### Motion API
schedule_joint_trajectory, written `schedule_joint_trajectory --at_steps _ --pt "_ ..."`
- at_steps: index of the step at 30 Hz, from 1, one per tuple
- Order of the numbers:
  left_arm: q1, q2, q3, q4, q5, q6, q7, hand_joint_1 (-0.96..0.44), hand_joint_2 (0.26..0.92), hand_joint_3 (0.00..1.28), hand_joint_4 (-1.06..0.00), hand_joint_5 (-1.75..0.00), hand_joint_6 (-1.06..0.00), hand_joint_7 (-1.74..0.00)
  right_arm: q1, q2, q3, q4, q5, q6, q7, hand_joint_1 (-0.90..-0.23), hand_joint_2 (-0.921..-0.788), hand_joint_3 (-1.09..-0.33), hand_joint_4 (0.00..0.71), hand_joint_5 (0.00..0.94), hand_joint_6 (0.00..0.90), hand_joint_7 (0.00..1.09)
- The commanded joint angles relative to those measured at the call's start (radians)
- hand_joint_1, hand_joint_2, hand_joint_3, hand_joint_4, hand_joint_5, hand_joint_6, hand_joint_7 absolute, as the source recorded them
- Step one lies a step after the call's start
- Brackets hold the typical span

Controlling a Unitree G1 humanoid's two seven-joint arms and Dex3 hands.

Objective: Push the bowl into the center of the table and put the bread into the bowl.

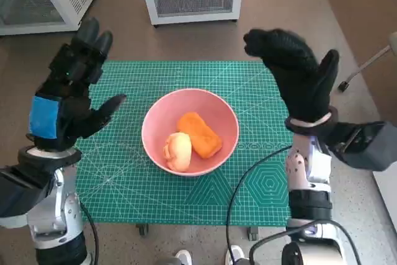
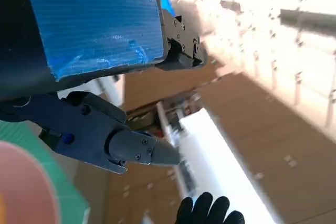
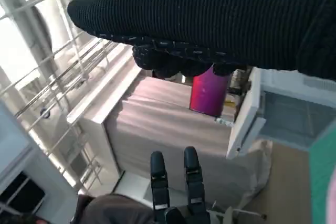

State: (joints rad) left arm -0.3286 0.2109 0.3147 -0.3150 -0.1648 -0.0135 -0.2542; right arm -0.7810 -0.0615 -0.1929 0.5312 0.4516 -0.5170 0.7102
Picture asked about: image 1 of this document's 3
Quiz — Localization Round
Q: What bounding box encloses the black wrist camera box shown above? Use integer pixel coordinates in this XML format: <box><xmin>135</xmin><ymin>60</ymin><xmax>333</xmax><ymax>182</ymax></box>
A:
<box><xmin>325</xmin><ymin>120</ymin><xmax>397</xmax><ymax>173</ymax></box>
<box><xmin>0</xmin><ymin>165</ymin><xmax>56</xmax><ymax>218</ymax></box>

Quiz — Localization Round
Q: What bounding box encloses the long twisted toy bread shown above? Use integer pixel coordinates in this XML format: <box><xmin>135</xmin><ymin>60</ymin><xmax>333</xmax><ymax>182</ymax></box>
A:
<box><xmin>176</xmin><ymin>111</ymin><xmax>223</xmax><ymax>159</ymax></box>

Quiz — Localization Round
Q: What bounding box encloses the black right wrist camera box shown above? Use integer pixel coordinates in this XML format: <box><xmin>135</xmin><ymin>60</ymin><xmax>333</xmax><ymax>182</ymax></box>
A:
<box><xmin>325</xmin><ymin>120</ymin><xmax>397</xmax><ymax>173</ymax></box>

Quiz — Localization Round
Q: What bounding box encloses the long black robot cable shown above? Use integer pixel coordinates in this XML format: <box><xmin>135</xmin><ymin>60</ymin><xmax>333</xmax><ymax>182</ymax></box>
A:
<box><xmin>225</xmin><ymin>145</ymin><xmax>292</xmax><ymax>265</ymax></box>

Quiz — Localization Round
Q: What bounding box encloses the grey chair with caster leg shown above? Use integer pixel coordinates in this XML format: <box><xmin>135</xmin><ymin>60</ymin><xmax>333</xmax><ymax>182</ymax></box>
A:
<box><xmin>337</xmin><ymin>30</ymin><xmax>397</xmax><ymax>92</ymax></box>

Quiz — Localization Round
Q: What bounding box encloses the looped black robot cable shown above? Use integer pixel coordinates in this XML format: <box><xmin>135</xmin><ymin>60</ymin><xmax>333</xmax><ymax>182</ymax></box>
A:
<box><xmin>249</xmin><ymin>220</ymin><xmax>362</xmax><ymax>265</ymax></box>

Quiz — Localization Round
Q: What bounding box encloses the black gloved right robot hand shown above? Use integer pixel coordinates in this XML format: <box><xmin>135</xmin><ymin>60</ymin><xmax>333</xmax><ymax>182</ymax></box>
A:
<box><xmin>243</xmin><ymin>28</ymin><xmax>341</xmax><ymax>123</ymax></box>

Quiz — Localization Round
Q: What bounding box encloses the green cutting mat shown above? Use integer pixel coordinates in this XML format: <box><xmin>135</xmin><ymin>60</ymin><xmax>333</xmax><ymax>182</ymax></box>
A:
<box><xmin>74</xmin><ymin>60</ymin><xmax>295</xmax><ymax>227</ymax></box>

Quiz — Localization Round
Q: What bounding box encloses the round scored toy bread bun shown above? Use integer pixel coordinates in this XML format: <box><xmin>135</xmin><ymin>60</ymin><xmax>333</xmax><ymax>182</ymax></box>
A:
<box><xmin>163</xmin><ymin>132</ymin><xmax>193</xmax><ymax>173</ymax></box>

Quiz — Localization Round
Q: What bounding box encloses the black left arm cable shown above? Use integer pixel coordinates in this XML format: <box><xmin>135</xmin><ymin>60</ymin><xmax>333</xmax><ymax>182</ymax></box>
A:
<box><xmin>79</xmin><ymin>202</ymin><xmax>100</xmax><ymax>265</ymax></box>

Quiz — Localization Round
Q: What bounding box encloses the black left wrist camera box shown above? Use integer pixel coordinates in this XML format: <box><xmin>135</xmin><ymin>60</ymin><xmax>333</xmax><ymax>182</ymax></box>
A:
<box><xmin>0</xmin><ymin>165</ymin><xmax>56</xmax><ymax>218</ymax></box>

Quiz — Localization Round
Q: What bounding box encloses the pink bowl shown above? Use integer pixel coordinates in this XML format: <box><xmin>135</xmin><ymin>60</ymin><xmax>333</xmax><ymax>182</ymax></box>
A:
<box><xmin>141</xmin><ymin>88</ymin><xmax>240</xmax><ymax>178</ymax></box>

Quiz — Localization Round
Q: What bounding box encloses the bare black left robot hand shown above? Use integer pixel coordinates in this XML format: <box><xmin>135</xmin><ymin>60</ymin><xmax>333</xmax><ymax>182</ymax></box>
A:
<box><xmin>26</xmin><ymin>16</ymin><xmax>128</xmax><ymax>151</ymax></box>

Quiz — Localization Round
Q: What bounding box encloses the person's white shoe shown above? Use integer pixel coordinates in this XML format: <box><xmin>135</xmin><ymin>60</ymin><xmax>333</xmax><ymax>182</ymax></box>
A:
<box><xmin>175</xmin><ymin>248</ymin><xmax>192</xmax><ymax>265</ymax></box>
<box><xmin>225</xmin><ymin>245</ymin><xmax>246</xmax><ymax>265</ymax></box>

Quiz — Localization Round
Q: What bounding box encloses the white flat panel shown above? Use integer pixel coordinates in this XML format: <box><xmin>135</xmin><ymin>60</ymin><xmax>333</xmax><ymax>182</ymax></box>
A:
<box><xmin>372</xmin><ymin>170</ymin><xmax>397</xmax><ymax>225</ymax></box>

